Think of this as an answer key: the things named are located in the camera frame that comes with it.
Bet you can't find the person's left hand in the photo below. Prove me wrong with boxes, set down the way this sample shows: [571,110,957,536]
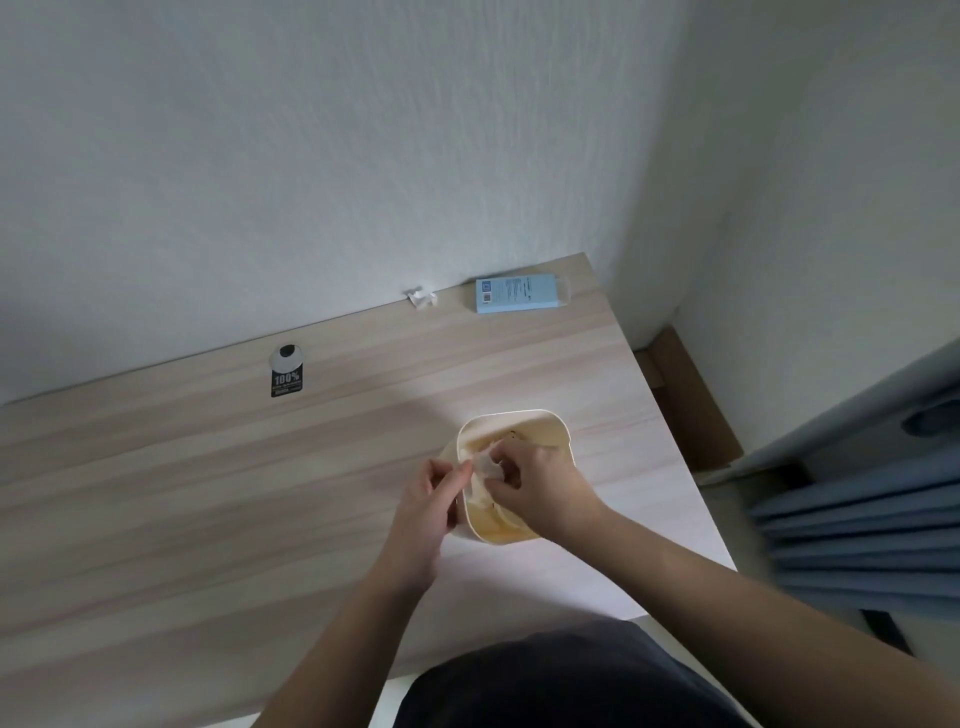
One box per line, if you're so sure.
[381,457,477,595]

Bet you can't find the person's right hand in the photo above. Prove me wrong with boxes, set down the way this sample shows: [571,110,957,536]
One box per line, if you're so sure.
[483,436,610,546]

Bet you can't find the white wipe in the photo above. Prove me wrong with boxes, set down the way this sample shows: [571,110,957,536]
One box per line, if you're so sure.
[468,448,508,486]

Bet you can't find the cream plastic bin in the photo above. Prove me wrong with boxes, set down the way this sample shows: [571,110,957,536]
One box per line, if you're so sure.
[437,408,576,543]

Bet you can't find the person's left forearm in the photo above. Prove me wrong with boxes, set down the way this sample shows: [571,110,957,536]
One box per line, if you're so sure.
[251,558,444,728]

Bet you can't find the person's right forearm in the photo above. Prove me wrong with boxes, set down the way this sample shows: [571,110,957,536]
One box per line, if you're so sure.
[541,504,960,728]

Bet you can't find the person's dark clothing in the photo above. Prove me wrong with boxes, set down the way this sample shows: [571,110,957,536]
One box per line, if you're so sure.
[393,618,753,728]

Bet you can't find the black and white sticker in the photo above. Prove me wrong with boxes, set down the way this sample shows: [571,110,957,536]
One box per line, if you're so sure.
[269,342,306,398]

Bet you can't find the light blue tube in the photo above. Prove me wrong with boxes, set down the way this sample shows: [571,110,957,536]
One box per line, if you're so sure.
[474,273,576,315]

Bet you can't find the blue curtain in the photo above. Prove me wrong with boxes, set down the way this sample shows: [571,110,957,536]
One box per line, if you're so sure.
[699,337,960,625]

